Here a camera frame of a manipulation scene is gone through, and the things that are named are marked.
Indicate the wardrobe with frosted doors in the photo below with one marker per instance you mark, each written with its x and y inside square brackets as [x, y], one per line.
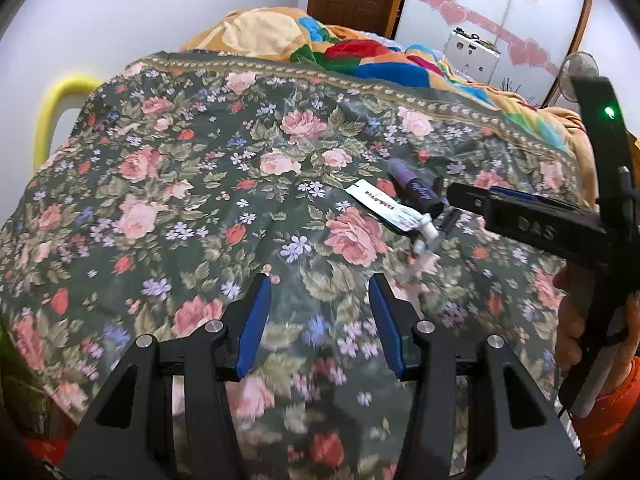
[525, 10]

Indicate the person's right hand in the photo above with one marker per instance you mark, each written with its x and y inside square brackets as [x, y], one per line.
[567, 320]

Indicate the purple bottle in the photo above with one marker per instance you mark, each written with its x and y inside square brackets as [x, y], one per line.
[415, 185]

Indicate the colourful orange quilt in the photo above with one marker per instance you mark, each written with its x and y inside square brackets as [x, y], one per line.
[260, 30]

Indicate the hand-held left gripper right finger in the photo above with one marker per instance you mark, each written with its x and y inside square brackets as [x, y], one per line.
[387, 330]

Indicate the dark floral blanket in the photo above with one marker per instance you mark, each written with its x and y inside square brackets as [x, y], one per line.
[175, 185]

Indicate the standing electric fan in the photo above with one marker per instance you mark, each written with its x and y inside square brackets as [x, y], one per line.
[575, 70]

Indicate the person's right forearm orange sleeve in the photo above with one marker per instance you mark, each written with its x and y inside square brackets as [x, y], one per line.
[620, 420]

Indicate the yellow foam tube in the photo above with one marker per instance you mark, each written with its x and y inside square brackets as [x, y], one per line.
[50, 110]

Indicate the white squeeze tube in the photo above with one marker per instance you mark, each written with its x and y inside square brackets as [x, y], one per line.
[385, 203]

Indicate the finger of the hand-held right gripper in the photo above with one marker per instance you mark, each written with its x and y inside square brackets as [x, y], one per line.
[530, 196]
[530, 227]

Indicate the white box appliance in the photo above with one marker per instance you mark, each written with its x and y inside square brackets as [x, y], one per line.
[470, 57]

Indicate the black pen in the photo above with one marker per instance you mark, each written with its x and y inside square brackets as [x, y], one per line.
[447, 222]

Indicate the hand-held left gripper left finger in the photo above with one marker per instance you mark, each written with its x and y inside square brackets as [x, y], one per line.
[252, 330]

